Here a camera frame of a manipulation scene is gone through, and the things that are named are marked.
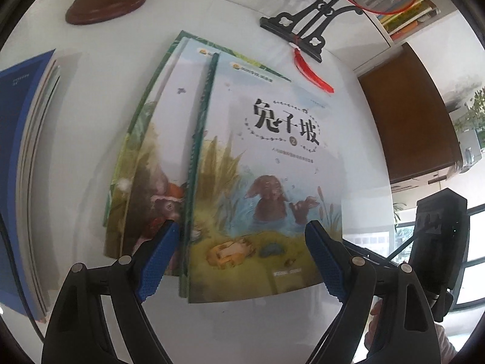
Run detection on red tassel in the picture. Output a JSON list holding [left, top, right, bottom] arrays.
[[290, 38, 336, 95]]

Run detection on person's right forearm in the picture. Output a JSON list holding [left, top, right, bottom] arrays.
[[432, 320, 461, 364]]

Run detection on black fan stand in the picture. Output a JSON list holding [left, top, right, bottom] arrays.
[[259, 0, 364, 63]]

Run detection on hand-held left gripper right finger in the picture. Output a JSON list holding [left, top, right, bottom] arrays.
[[304, 220, 443, 364]]

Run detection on rabbit book with bird cover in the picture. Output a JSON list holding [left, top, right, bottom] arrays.
[[104, 34, 186, 251]]

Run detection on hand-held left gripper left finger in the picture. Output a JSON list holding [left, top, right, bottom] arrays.
[[40, 220, 181, 364]]

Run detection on brown wooden cabinet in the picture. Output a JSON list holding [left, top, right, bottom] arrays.
[[358, 42, 465, 186]]

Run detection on grey box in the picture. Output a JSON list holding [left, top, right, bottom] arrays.
[[460, 129, 483, 175]]

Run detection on person's right hand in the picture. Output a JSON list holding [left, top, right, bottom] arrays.
[[364, 298, 385, 364]]

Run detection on green book with yellow flowers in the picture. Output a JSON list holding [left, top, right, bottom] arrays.
[[103, 29, 294, 228]]

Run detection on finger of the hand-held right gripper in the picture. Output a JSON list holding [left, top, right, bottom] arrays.
[[343, 237, 406, 271]]

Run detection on row of colourful shelved books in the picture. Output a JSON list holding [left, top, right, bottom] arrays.
[[375, 0, 440, 42]]

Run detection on rabbit book with swimming rabbit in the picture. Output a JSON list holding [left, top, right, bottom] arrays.
[[178, 51, 343, 304]]

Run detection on blue book with eagle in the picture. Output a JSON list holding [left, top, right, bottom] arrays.
[[0, 49, 57, 325]]

